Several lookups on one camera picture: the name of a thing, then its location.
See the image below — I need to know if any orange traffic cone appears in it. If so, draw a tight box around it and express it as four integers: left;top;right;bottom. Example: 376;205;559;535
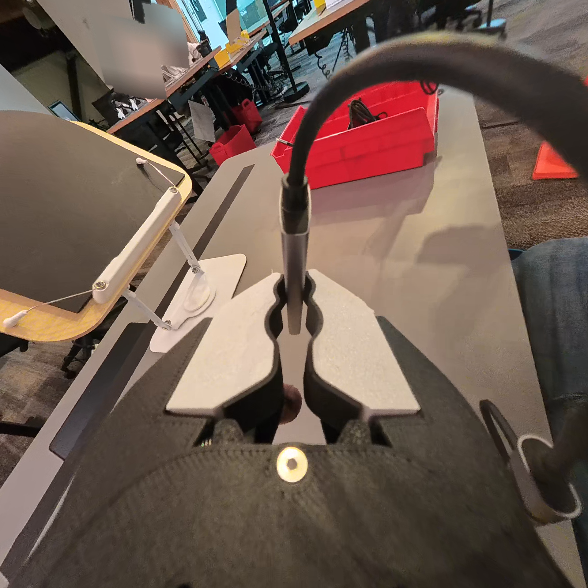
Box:
531;138;581;182

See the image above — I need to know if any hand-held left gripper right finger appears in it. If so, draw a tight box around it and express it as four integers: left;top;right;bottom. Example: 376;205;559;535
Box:
303;269;422;428

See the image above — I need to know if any wooden topped desk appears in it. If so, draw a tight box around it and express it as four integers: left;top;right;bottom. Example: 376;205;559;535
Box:
109;26;281;138

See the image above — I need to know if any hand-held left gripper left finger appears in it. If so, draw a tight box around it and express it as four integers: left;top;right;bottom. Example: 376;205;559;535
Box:
166;270;285;430

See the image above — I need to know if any red storage box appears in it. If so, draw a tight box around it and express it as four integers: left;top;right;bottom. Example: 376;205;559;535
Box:
210;124;259;167
230;97;264;131

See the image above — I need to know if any red plastic bin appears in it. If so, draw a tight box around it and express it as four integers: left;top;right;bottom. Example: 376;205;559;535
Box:
271;81;440;190

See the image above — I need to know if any person's jeans leg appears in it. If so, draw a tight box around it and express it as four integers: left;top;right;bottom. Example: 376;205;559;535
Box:
510;237;588;478

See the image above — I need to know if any black hub cable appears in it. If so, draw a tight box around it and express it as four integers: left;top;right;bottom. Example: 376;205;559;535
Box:
279;32;588;232

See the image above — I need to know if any white board panel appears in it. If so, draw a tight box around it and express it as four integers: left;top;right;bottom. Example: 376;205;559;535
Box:
37;0;195;100

